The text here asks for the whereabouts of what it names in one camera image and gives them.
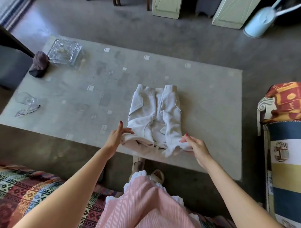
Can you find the person's right hand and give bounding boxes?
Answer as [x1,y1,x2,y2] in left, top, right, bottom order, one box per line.
[180,134,213,170]

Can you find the person's left hand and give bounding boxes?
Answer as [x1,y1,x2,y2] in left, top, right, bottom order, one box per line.
[104,121,135,153]

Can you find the white shorts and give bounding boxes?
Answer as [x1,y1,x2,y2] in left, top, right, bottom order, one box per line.
[121,84,194,158]

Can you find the person's right forearm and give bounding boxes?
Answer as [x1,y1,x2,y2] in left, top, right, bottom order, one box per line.
[203,160,284,228]

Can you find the person's left forearm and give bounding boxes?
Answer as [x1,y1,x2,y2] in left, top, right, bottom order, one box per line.
[14,146,114,228]

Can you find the wooden table leg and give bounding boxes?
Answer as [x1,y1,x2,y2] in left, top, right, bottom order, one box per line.
[132,155,146,175]

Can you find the beige slipper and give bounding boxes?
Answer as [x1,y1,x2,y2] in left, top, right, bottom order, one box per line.
[150,169,165,186]

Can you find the pink striped dress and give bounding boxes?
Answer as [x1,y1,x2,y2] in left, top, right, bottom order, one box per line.
[95,170,201,228]

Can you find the striped armchair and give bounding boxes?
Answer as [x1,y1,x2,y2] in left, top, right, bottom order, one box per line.
[257,95,301,228]

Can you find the clear drinking glass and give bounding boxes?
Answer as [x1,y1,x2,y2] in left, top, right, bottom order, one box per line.
[15,91,38,106]

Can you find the red yellow patterned cushion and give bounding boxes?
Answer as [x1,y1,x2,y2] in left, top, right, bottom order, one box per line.
[263,82,301,123]

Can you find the colourful patterned sofa cover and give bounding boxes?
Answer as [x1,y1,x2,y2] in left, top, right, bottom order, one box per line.
[0,164,124,228]

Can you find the cream cabinet door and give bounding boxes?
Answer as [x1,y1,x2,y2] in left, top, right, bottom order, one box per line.
[212,0,261,30]
[152,0,183,20]

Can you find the dark wooden furniture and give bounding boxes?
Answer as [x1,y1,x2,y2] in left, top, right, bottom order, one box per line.
[0,24,36,90]

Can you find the light blue metal pitcher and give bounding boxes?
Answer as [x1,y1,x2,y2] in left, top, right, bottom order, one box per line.
[243,0,301,38]

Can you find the blue white striped rug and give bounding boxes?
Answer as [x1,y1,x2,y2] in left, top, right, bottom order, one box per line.
[0,0,36,31]

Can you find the clear frame eyeglasses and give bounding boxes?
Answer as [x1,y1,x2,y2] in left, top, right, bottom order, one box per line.
[14,105,41,118]

